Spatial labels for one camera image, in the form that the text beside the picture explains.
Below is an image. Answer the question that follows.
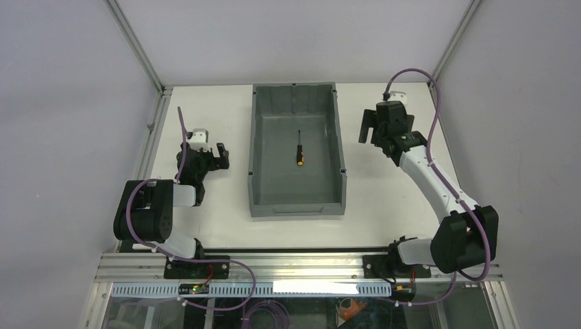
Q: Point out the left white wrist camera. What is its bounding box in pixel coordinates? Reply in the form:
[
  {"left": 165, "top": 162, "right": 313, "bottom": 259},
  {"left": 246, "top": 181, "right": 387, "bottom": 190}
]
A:
[{"left": 188, "top": 128, "right": 212, "bottom": 152}]

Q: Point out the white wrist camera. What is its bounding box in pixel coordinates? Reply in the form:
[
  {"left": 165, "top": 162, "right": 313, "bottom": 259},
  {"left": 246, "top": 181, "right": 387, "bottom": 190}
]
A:
[
  {"left": 188, "top": 128, "right": 212, "bottom": 152},
  {"left": 388, "top": 91, "right": 408, "bottom": 106}
]

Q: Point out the purple cable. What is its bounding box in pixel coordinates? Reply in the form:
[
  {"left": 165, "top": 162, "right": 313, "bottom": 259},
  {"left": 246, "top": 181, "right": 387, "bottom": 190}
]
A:
[
  {"left": 384, "top": 68, "right": 493, "bottom": 307},
  {"left": 125, "top": 106, "right": 258, "bottom": 313}
]

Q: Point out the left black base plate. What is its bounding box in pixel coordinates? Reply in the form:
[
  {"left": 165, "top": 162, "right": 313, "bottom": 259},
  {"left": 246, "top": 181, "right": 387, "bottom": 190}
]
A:
[{"left": 163, "top": 256, "right": 230, "bottom": 280}]

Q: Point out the coiled purple cable below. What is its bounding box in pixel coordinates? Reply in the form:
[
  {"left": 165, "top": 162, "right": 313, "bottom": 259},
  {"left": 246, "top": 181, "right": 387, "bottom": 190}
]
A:
[{"left": 240, "top": 300, "right": 291, "bottom": 329}]

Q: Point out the aluminium front rail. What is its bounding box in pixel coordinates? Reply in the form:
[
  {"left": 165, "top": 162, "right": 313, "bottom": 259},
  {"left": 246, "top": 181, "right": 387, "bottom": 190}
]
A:
[{"left": 94, "top": 252, "right": 504, "bottom": 284}]

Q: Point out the grey plastic storage bin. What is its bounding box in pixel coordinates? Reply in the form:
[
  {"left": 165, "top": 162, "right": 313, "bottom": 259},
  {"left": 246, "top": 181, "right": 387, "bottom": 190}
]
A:
[{"left": 247, "top": 82, "right": 347, "bottom": 217}]

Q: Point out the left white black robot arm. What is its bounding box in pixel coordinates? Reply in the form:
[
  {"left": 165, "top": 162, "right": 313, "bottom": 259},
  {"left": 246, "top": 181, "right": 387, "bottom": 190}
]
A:
[{"left": 113, "top": 143, "right": 230, "bottom": 259}]

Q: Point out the right aluminium frame post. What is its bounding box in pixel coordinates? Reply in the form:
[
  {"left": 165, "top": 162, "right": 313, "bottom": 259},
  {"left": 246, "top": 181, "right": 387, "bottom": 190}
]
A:
[{"left": 432, "top": 0, "right": 484, "bottom": 81}]

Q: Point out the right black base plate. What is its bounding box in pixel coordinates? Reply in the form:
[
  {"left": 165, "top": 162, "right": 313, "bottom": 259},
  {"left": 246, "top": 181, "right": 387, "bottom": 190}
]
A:
[{"left": 362, "top": 254, "right": 432, "bottom": 279}]

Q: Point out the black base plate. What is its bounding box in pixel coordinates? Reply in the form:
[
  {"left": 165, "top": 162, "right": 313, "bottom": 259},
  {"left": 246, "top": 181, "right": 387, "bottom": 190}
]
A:
[
  {"left": 163, "top": 256, "right": 230, "bottom": 280},
  {"left": 362, "top": 254, "right": 432, "bottom": 279}
]

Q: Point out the orange object below table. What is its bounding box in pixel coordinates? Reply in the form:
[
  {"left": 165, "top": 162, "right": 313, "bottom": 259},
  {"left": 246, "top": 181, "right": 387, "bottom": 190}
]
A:
[{"left": 336, "top": 297, "right": 367, "bottom": 321}]

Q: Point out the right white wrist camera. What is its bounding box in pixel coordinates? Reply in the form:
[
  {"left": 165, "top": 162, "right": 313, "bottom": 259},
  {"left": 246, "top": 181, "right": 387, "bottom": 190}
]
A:
[{"left": 388, "top": 91, "right": 408, "bottom": 106}]

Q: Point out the left aluminium frame post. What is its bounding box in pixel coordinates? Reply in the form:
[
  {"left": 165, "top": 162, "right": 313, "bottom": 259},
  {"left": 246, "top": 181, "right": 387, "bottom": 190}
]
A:
[{"left": 104, "top": 0, "right": 165, "bottom": 95}]

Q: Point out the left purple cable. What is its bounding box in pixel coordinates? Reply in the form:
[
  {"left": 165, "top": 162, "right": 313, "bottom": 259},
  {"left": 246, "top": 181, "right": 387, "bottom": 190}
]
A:
[{"left": 125, "top": 106, "right": 258, "bottom": 313}]

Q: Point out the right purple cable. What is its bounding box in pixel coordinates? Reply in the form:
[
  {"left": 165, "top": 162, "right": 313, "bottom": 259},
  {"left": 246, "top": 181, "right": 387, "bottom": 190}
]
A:
[{"left": 384, "top": 68, "right": 493, "bottom": 307}]

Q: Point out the black yellow handled screwdriver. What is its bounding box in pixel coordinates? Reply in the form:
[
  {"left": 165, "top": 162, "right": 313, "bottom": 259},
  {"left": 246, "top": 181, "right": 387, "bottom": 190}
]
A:
[{"left": 296, "top": 130, "right": 304, "bottom": 166}]

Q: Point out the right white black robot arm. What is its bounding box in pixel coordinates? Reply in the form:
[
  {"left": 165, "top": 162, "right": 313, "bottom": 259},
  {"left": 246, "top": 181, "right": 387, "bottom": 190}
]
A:
[{"left": 358, "top": 101, "right": 499, "bottom": 280}]

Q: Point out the white slotted cable duct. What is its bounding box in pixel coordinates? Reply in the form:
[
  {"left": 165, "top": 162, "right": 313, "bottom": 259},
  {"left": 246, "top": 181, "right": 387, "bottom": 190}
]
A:
[{"left": 111, "top": 280, "right": 391, "bottom": 299}]

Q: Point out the aluminium frame post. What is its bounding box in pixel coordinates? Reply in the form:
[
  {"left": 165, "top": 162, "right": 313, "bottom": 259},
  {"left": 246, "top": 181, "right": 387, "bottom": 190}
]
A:
[
  {"left": 104, "top": 0, "right": 165, "bottom": 95},
  {"left": 432, "top": 0, "right": 484, "bottom": 81}
]

